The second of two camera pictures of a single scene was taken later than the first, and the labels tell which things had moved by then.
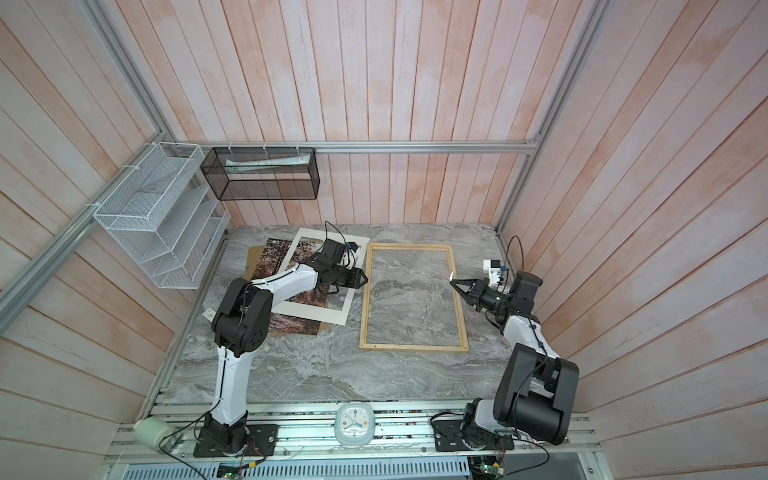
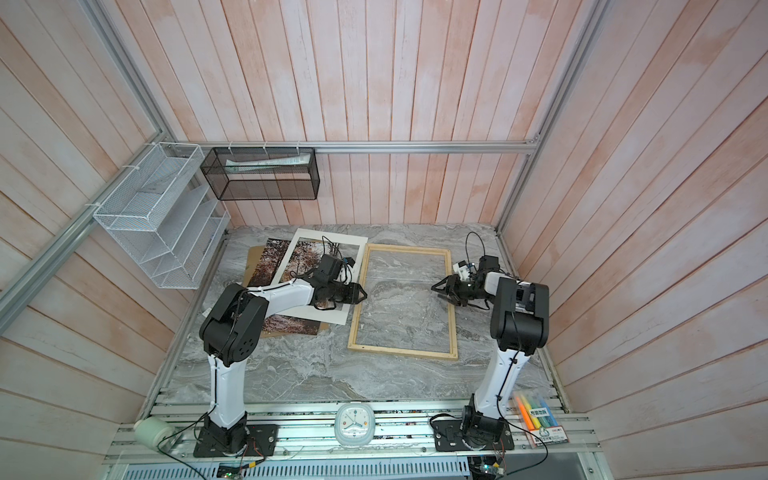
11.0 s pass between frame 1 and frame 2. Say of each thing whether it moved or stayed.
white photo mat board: stayed
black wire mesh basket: stayed
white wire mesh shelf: stayed
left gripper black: moved
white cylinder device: stayed
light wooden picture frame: moved
